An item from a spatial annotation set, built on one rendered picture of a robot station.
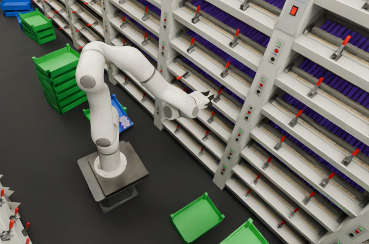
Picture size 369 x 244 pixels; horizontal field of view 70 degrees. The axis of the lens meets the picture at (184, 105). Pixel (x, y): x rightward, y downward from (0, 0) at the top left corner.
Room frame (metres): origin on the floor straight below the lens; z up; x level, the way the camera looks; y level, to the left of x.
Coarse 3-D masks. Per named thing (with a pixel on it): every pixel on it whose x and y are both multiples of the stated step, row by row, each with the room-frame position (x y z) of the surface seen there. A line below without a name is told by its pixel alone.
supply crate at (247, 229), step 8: (248, 224) 0.56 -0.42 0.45; (240, 232) 0.53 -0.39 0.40; (248, 232) 0.54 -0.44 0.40; (256, 232) 0.54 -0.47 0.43; (224, 240) 0.46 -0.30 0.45; (232, 240) 0.49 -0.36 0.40; (240, 240) 0.50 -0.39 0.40; (248, 240) 0.50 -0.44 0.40; (256, 240) 0.51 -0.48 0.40; (264, 240) 0.50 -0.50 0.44
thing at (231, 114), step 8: (176, 56) 1.47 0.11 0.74; (168, 64) 1.42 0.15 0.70; (176, 72) 1.36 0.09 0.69; (184, 72) 1.36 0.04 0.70; (184, 80) 1.30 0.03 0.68; (192, 80) 1.30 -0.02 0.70; (200, 80) 1.30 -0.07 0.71; (192, 88) 1.26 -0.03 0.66; (200, 88) 1.24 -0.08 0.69; (208, 96) 1.19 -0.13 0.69; (216, 104) 1.13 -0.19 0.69; (224, 104) 1.13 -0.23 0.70; (232, 104) 1.13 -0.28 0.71; (224, 112) 1.09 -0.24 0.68; (232, 112) 1.08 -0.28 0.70; (240, 112) 1.07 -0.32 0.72; (232, 120) 1.05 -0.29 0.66
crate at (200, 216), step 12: (192, 204) 0.81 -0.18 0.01; (204, 204) 0.83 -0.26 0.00; (180, 216) 0.73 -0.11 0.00; (192, 216) 0.74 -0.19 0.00; (204, 216) 0.75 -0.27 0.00; (216, 216) 0.77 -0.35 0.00; (180, 228) 0.65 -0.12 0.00; (192, 228) 0.66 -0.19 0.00; (204, 228) 0.68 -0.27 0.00; (192, 240) 0.57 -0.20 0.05
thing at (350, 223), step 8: (368, 208) 0.59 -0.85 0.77; (360, 216) 0.58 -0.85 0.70; (368, 216) 0.57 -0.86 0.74; (344, 224) 0.59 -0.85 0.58; (352, 224) 0.57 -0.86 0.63; (368, 224) 0.55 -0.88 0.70; (328, 232) 0.62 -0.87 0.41; (336, 232) 0.58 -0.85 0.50; (344, 232) 0.57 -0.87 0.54; (368, 232) 0.54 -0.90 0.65; (328, 240) 0.57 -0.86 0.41; (344, 240) 0.55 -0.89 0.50; (352, 240) 0.54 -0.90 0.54; (360, 240) 0.53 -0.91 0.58
